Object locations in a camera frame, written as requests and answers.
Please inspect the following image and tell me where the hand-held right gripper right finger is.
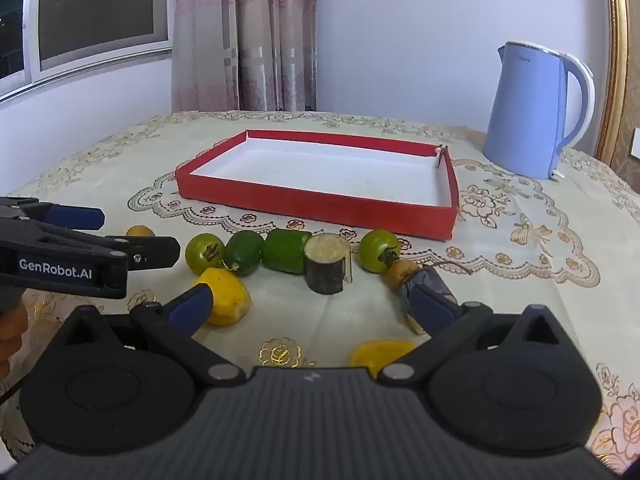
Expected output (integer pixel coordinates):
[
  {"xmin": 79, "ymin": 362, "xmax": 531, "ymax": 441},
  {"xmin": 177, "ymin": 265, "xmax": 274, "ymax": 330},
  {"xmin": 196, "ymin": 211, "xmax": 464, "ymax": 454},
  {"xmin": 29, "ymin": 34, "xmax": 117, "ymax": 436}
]
[{"xmin": 377, "ymin": 284, "xmax": 566, "ymax": 386}]

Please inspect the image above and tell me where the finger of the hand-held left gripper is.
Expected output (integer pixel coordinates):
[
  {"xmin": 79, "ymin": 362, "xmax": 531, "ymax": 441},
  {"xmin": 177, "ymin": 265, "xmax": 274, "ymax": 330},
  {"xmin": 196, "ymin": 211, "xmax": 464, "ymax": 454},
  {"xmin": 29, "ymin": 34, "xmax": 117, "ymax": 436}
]
[
  {"xmin": 0, "ymin": 221, "xmax": 182, "ymax": 275},
  {"xmin": 0, "ymin": 197, "xmax": 107, "ymax": 233}
]

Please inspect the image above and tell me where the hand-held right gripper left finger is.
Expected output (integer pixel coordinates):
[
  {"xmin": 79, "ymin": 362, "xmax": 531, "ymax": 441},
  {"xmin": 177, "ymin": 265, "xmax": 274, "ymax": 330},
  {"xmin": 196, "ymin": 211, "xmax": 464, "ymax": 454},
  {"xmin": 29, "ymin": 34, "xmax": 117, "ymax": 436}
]
[{"xmin": 55, "ymin": 282, "xmax": 247, "ymax": 387}]

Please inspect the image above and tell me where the small dark sugarcane piece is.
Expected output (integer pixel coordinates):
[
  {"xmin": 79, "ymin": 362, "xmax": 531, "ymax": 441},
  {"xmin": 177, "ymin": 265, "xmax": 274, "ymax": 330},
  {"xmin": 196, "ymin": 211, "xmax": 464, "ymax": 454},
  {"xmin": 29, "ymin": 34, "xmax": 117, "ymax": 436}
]
[{"xmin": 400, "ymin": 266, "xmax": 453, "ymax": 336}]

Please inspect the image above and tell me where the yellow fruit piece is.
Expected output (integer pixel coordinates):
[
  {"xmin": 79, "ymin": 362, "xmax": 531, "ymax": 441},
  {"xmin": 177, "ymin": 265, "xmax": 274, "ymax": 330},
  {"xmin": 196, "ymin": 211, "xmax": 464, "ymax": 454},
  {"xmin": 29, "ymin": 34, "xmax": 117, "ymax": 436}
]
[
  {"xmin": 192, "ymin": 267, "xmax": 252, "ymax": 326},
  {"xmin": 347, "ymin": 340, "xmax": 417, "ymax": 367}
]

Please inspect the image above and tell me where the green tomato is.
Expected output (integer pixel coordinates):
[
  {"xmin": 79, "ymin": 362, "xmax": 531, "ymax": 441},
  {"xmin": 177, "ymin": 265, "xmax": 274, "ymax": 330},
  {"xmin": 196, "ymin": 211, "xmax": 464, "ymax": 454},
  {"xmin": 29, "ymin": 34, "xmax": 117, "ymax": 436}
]
[
  {"xmin": 185, "ymin": 233, "xmax": 227, "ymax": 276},
  {"xmin": 359, "ymin": 230, "xmax": 401, "ymax": 273}
]

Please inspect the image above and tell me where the rounded green cucumber end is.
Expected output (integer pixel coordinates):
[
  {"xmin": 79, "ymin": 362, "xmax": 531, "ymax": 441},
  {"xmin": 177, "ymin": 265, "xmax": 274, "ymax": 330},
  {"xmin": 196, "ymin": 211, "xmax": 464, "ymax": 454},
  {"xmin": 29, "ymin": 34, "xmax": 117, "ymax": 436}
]
[{"xmin": 225, "ymin": 231, "xmax": 265, "ymax": 277}]

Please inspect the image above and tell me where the cut green cucumber segment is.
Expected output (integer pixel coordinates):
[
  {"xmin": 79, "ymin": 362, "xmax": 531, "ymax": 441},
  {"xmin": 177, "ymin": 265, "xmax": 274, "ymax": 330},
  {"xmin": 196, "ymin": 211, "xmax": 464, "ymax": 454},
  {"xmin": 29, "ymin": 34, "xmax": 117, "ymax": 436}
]
[{"xmin": 262, "ymin": 228, "xmax": 313, "ymax": 276}]

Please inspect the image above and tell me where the large dark sugarcane piece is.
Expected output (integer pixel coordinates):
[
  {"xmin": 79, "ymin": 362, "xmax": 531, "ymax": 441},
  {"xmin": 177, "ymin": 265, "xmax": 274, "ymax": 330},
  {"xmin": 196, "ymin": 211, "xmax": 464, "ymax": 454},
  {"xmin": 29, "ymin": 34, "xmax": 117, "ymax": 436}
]
[{"xmin": 302, "ymin": 234, "xmax": 353, "ymax": 295}]

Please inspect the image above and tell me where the red cardboard box tray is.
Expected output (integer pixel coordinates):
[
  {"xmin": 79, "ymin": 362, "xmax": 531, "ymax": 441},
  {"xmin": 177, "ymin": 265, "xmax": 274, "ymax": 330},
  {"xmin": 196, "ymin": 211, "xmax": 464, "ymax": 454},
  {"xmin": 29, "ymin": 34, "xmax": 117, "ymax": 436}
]
[{"xmin": 175, "ymin": 129, "xmax": 460, "ymax": 243}]

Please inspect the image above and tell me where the person's left hand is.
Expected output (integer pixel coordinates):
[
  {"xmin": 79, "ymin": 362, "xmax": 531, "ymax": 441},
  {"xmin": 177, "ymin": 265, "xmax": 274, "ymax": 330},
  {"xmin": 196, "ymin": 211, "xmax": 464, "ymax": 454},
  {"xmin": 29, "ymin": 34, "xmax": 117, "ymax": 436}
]
[{"xmin": 0, "ymin": 302, "xmax": 29, "ymax": 378}]

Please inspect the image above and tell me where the thin brown twig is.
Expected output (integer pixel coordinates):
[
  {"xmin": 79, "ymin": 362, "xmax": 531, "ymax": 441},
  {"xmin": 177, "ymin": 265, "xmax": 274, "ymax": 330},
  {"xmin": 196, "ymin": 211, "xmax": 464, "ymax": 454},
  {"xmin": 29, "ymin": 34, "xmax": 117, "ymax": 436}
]
[{"xmin": 417, "ymin": 261, "xmax": 473, "ymax": 277}]

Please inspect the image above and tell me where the white framed window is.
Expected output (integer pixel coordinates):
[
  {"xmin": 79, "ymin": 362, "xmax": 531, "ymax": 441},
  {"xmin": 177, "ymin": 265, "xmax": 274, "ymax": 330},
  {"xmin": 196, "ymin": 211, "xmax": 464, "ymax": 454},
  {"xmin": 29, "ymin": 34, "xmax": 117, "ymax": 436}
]
[{"xmin": 0, "ymin": 0, "xmax": 173, "ymax": 103}]

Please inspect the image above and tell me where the light blue electric kettle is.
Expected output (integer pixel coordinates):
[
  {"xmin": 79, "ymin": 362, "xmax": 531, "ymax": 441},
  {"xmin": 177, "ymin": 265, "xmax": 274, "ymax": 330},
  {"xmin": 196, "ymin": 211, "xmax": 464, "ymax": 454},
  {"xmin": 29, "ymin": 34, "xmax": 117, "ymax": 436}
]
[{"xmin": 482, "ymin": 40, "xmax": 596, "ymax": 181}]

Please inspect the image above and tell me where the pink floral curtain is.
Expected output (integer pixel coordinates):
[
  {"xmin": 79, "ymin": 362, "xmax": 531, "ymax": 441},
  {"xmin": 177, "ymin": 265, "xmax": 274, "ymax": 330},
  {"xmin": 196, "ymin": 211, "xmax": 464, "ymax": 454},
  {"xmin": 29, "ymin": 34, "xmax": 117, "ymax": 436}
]
[{"xmin": 171, "ymin": 0, "xmax": 318, "ymax": 113}]

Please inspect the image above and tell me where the black cable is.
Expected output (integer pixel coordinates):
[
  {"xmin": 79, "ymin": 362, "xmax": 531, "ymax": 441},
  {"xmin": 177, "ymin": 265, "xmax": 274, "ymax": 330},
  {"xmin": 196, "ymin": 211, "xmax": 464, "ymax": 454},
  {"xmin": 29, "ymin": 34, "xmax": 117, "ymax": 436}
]
[{"xmin": 0, "ymin": 360, "xmax": 31, "ymax": 403}]

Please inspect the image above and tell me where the gold ornate frame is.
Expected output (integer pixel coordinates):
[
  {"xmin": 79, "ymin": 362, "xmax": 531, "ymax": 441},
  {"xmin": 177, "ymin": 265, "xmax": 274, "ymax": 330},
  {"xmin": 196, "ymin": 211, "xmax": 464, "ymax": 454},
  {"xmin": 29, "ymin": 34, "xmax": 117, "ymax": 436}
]
[{"xmin": 595, "ymin": 0, "xmax": 640, "ymax": 176}]

